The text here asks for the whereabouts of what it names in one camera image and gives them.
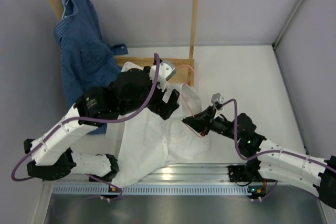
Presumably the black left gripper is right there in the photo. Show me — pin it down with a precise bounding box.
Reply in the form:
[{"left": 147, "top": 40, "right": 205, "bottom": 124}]
[{"left": 120, "top": 67, "right": 180, "bottom": 120}]

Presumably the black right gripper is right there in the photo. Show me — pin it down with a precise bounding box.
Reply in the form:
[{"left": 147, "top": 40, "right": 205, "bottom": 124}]
[{"left": 183, "top": 105, "right": 242, "bottom": 142}]

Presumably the pink wire hanger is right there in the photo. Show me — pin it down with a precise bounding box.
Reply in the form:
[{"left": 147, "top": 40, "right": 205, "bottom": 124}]
[{"left": 175, "top": 64, "right": 208, "bottom": 138}]

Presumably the white shirt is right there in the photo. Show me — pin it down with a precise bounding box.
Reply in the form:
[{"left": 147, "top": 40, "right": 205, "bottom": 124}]
[{"left": 109, "top": 61, "right": 212, "bottom": 188}]

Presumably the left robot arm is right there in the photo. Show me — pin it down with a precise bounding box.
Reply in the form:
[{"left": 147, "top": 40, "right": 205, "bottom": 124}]
[{"left": 24, "top": 63, "right": 180, "bottom": 182}]

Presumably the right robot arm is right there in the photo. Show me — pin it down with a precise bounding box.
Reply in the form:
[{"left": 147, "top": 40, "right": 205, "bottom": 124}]
[{"left": 182, "top": 105, "right": 335, "bottom": 208}]

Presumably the blue checkered shirt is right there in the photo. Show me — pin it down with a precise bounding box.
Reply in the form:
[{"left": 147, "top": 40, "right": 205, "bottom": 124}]
[{"left": 54, "top": 0, "right": 129, "bottom": 136}]

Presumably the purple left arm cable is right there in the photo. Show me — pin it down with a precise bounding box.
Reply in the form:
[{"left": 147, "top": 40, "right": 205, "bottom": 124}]
[{"left": 10, "top": 52, "right": 162, "bottom": 201}]

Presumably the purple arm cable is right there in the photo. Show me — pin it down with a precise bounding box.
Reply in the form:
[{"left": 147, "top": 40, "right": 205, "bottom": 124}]
[
  {"left": 10, "top": 52, "right": 162, "bottom": 201},
  {"left": 220, "top": 99, "right": 329, "bottom": 198}
]

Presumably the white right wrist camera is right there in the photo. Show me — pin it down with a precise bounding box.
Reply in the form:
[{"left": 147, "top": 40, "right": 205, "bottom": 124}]
[{"left": 211, "top": 93, "right": 224, "bottom": 111}]

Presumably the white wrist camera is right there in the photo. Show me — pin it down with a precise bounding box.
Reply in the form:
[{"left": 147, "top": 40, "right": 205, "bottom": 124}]
[
  {"left": 211, "top": 93, "right": 224, "bottom": 111},
  {"left": 156, "top": 60, "right": 176, "bottom": 92}
]

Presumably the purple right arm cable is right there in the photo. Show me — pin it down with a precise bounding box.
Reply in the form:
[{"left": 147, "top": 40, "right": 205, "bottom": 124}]
[{"left": 220, "top": 99, "right": 329, "bottom": 198}]

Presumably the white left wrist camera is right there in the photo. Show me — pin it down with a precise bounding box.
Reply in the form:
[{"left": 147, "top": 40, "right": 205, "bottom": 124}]
[{"left": 156, "top": 60, "right": 176, "bottom": 92}]

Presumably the aluminium mounting rail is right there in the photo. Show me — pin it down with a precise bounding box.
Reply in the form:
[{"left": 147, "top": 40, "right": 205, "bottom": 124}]
[{"left": 41, "top": 163, "right": 310, "bottom": 185}]

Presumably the grey slotted cable duct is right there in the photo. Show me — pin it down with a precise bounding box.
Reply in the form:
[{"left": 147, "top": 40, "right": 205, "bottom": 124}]
[{"left": 52, "top": 184, "right": 262, "bottom": 196}]

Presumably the aluminium corner frame post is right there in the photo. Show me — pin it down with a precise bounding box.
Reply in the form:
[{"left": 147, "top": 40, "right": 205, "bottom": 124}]
[{"left": 272, "top": 0, "right": 306, "bottom": 51}]

